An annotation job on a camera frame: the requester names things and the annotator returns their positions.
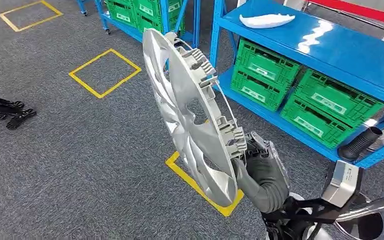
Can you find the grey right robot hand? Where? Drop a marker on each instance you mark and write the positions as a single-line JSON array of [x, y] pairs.
[[268, 185]]

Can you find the silver wheel hubcap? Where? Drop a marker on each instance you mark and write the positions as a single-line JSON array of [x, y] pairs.
[[192, 132]]

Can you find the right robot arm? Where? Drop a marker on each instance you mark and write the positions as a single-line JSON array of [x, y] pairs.
[[288, 228]]

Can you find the blue steel shelf rack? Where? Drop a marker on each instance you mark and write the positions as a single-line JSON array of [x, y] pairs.
[[344, 46], [129, 31], [82, 6]]

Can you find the white plastic car part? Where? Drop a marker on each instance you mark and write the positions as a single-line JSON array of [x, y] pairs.
[[265, 20]]

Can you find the red barrier belt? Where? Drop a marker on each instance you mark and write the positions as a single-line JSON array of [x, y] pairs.
[[361, 10]]

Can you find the black chair base with casters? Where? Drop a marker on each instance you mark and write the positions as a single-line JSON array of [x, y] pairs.
[[0, 109]]

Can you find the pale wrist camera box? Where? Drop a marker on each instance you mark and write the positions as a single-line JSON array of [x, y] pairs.
[[342, 182]]

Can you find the chrome stanchion post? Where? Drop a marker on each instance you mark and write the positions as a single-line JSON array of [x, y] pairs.
[[377, 205]]

